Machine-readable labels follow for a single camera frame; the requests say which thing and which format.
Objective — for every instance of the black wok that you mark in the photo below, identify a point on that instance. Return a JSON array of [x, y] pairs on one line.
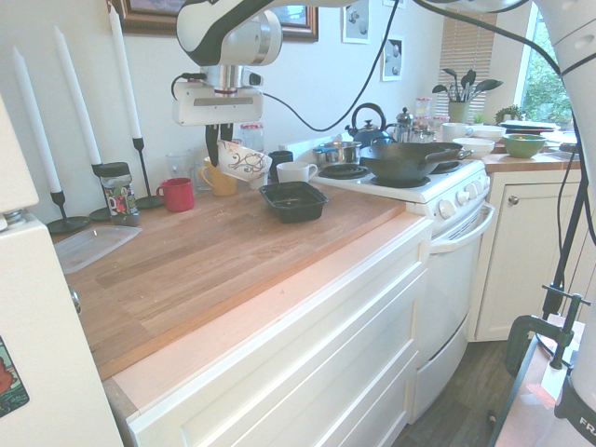
[[400, 163]]

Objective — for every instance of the white framed wall picture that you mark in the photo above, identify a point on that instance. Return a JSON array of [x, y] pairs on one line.
[[356, 23], [392, 58]]

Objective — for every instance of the white serving bowl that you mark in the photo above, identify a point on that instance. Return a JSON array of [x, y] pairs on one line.
[[472, 145]]

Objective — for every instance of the white drawer cabinet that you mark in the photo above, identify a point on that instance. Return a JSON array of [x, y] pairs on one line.
[[302, 363]]

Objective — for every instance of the white cabinet with knob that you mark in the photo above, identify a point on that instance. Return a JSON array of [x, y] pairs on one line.
[[521, 261]]

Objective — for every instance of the clear drinking glass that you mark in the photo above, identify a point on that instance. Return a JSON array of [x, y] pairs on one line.
[[178, 166]]

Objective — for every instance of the black camera stand pole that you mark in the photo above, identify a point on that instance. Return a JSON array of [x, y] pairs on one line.
[[565, 251]]

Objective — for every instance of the red mug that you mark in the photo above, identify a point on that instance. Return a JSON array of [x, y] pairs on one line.
[[179, 195]]

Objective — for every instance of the clear glass mug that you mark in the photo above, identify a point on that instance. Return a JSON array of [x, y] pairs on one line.
[[198, 172]]

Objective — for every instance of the medium black candle holder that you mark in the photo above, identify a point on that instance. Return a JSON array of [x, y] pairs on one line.
[[100, 215]]

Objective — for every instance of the small green plant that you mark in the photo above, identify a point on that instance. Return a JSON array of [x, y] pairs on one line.
[[507, 114]]

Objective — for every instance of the glass french press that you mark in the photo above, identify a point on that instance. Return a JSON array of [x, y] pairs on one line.
[[404, 128]]

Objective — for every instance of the white bowl with swirl pattern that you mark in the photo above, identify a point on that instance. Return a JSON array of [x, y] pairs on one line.
[[244, 163]]

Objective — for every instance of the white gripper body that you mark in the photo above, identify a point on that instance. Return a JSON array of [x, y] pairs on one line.
[[219, 109]]

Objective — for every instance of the tall black candle holder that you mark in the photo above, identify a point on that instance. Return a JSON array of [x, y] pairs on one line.
[[145, 177]]

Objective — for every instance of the white mug by window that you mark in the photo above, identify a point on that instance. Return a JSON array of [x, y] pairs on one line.
[[454, 132]]

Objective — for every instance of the green metal clamp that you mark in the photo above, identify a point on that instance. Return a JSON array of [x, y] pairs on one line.
[[519, 335]]

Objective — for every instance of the pale green utensil holder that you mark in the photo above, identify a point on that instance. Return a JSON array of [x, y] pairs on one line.
[[458, 112]]

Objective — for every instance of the spice jar with red lid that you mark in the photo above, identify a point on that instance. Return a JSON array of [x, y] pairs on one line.
[[423, 107]]

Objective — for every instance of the green bowl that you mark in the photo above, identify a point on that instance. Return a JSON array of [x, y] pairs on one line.
[[524, 146]]

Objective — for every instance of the blue kettle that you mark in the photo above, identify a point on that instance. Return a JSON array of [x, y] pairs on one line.
[[372, 132]]

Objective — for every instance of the white stove with oven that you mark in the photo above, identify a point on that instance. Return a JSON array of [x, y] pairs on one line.
[[451, 261]]

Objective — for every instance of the wide white mug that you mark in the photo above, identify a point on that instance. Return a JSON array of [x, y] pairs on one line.
[[295, 173]]

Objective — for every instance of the white refrigerator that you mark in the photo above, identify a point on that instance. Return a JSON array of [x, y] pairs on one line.
[[42, 335]]

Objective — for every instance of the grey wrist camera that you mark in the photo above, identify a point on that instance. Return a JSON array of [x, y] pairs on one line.
[[253, 79]]

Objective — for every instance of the spice jar with black lid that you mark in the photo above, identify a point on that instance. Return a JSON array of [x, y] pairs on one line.
[[120, 195]]

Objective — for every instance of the tall jar with checkered lid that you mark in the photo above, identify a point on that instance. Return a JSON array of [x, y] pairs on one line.
[[252, 137]]

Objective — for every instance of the short black candle holder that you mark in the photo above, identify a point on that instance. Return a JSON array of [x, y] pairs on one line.
[[65, 224]]

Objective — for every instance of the black plastic food container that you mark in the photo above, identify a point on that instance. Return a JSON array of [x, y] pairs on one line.
[[293, 205]]

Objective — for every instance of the black mug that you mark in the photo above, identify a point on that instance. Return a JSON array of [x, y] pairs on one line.
[[279, 163]]

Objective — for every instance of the medium white taper candle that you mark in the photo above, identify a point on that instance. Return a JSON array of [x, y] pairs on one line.
[[77, 93]]

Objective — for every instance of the colourful fridge magnet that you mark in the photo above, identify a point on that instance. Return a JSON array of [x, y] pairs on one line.
[[11, 379]]

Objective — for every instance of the clear plastic container lid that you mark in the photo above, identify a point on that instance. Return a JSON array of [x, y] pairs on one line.
[[90, 244]]

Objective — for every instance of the tall white taper candle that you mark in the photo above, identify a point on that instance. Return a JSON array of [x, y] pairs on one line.
[[125, 74]]

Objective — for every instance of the yellow mug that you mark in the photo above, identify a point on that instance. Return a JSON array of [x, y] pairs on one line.
[[223, 184]]

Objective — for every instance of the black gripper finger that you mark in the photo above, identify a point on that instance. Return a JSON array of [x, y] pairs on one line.
[[212, 146], [228, 132]]

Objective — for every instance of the dark wood framed painting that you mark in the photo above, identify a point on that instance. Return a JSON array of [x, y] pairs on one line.
[[149, 21]]

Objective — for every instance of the black cooking utensils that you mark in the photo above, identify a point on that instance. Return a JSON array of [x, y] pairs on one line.
[[465, 84]]

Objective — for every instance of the short white taper candle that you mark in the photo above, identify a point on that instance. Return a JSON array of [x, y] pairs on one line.
[[36, 121]]

